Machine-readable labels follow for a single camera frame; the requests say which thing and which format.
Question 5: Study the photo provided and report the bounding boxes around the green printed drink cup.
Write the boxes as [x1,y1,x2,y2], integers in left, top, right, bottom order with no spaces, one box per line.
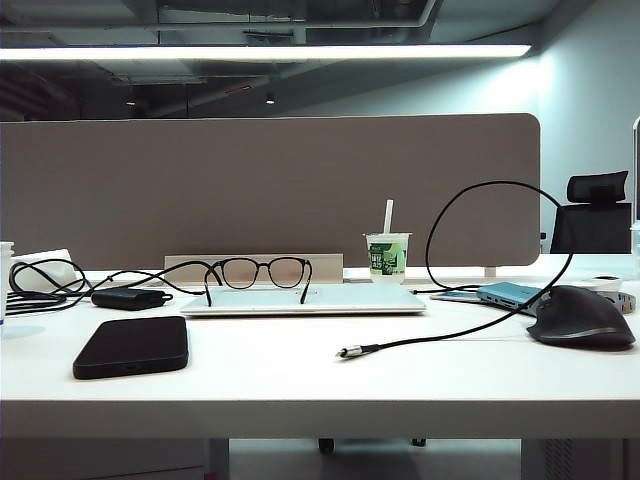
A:
[363,231,414,284]

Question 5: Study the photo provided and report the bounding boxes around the white device with black window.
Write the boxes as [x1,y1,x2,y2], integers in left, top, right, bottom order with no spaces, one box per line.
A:
[584,272,624,294]

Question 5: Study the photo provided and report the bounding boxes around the blue USB hub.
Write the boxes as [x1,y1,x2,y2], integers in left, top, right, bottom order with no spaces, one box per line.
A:
[475,280,544,317]

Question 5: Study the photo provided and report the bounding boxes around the black mesh office chair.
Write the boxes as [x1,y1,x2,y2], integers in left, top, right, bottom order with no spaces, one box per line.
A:
[549,169,633,254]

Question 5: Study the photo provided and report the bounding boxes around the brown desk divider panel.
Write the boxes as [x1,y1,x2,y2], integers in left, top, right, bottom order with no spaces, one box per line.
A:
[0,112,542,271]

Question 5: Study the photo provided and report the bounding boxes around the black computer mouse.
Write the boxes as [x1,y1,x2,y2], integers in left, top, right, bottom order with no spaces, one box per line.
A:
[526,284,637,351]

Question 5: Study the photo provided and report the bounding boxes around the black charger cable with plug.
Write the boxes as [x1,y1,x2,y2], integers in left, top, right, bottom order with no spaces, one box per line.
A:
[334,179,576,359]

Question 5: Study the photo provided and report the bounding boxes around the black adapter cable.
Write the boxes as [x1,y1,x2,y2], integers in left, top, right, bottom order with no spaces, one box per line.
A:
[7,257,221,317]

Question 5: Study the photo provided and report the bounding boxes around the long ceiling light strip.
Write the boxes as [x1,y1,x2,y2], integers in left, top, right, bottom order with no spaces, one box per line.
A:
[0,43,532,63]

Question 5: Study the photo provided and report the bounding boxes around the short black hub cable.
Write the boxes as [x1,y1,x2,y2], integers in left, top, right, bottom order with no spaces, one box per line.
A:
[412,284,481,295]

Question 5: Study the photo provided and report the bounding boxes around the silver closed laptop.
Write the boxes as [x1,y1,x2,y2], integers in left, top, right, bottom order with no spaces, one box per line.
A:
[179,283,427,318]

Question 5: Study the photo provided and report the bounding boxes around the white desk leg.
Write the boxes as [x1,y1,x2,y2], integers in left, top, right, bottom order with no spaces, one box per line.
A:
[207,438,231,480]

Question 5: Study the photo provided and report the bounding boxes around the perforated white desk leg panel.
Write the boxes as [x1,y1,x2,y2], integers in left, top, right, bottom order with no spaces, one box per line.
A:
[519,438,626,480]

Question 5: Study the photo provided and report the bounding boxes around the white rounded panel frame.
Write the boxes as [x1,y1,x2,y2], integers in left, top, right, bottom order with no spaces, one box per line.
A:
[632,114,640,221]

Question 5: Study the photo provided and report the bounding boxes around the black smartphone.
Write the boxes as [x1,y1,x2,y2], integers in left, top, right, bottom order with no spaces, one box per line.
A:
[72,315,190,381]

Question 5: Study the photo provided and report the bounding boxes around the black power adapter brick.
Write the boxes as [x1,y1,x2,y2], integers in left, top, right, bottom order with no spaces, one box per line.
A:
[90,287,174,311]

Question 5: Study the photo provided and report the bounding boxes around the patterned grey lanyard strap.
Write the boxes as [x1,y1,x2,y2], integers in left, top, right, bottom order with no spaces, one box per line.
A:
[607,289,640,316]

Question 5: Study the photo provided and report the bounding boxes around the black round eyeglasses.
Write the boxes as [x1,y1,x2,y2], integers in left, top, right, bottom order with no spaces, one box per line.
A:
[203,255,314,307]

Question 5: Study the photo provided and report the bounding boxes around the white tissue pack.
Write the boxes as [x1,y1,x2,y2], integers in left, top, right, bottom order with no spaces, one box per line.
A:
[9,248,89,296]

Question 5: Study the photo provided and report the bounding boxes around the white paper cup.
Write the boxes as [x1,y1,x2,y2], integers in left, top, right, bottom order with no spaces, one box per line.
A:
[0,241,15,321]

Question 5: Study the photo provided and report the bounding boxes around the flat blue card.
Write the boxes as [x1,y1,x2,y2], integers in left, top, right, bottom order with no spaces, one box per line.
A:
[429,290,484,303]

